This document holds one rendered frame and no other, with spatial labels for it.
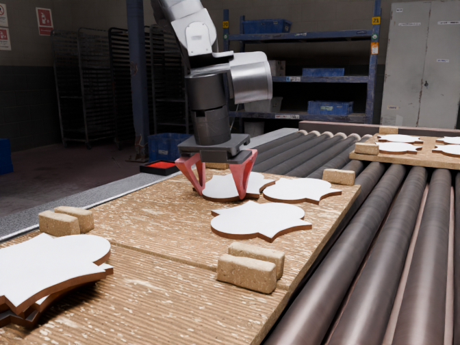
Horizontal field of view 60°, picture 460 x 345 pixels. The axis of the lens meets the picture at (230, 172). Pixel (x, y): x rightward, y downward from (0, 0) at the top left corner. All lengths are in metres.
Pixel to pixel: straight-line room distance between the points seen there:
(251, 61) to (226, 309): 0.37
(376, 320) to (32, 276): 0.31
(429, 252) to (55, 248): 0.44
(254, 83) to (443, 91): 4.52
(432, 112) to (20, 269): 4.85
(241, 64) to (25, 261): 0.39
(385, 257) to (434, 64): 4.56
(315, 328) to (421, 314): 0.10
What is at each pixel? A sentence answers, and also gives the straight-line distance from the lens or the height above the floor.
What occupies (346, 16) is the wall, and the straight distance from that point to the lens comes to 5.63.
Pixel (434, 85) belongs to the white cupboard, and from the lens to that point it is 5.04.
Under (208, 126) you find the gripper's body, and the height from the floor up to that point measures 1.06.
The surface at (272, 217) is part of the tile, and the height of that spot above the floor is 0.94.
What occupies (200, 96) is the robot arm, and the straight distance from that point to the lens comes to 0.59.
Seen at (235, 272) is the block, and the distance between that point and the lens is 0.40.
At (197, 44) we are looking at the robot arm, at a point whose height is 1.18.
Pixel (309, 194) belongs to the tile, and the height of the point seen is 0.94.
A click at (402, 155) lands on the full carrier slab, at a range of 1.10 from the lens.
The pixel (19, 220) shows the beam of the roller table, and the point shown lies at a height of 0.92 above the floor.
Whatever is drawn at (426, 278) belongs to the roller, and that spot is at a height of 0.92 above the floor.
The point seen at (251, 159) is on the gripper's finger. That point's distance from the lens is 0.63.
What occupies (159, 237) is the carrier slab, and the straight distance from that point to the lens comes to 0.52.
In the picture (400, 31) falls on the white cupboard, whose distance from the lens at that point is 5.03.
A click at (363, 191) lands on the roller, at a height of 0.91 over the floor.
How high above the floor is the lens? 1.14
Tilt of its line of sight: 14 degrees down
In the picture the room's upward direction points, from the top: straight up
